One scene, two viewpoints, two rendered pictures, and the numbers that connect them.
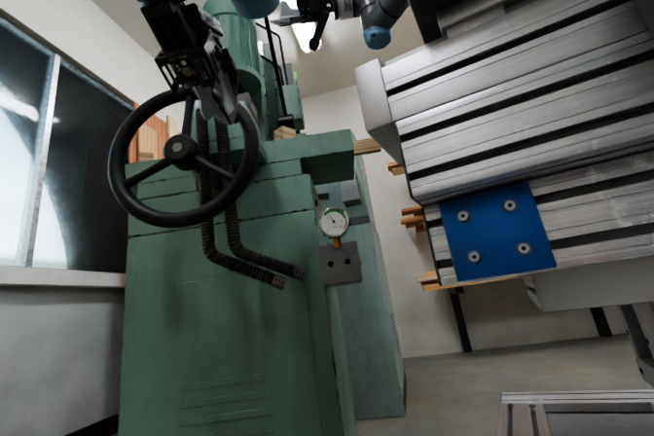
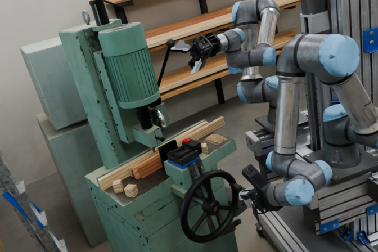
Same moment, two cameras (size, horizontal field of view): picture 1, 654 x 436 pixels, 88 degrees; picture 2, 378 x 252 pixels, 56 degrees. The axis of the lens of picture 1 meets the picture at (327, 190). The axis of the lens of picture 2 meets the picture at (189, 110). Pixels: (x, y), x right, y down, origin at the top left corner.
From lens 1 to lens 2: 152 cm
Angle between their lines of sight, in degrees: 53
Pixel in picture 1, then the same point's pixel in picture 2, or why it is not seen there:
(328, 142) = (227, 149)
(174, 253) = (171, 233)
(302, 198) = (219, 181)
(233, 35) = (148, 70)
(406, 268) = not seen: hidden behind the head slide
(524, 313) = (183, 99)
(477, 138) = (336, 211)
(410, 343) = not seen: hidden behind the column
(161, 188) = (156, 206)
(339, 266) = (240, 207)
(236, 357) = not seen: outside the picture
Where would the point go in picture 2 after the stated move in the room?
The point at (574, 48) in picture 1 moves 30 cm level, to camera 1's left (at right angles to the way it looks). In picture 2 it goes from (356, 191) to (316, 234)
